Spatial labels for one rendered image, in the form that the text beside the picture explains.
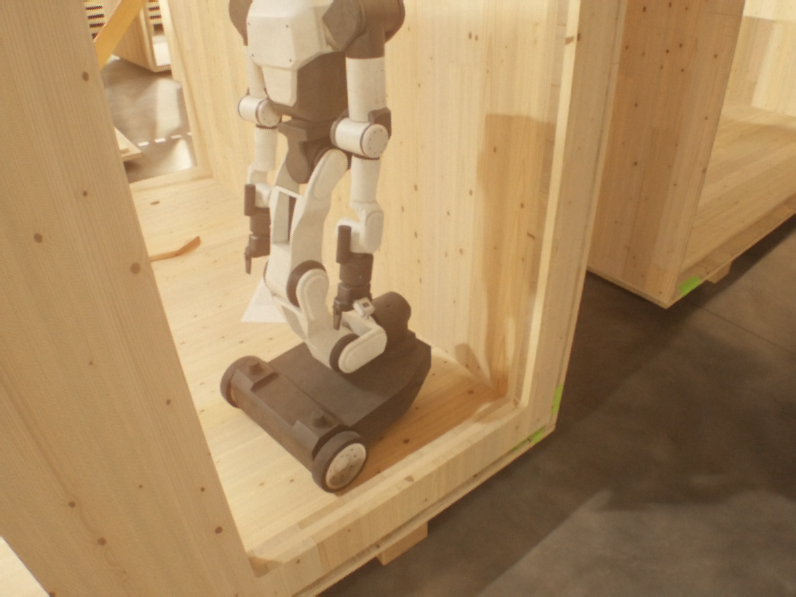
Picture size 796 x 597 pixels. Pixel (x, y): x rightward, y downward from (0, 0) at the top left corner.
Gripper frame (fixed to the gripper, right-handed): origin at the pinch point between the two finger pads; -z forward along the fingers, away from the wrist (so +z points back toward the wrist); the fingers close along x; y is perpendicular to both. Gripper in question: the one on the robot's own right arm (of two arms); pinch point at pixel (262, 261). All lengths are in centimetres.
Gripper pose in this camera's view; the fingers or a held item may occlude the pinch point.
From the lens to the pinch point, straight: 182.5
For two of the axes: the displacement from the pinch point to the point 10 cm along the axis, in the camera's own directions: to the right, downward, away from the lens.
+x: -6.8, 2.2, -7.0
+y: 7.2, 3.6, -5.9
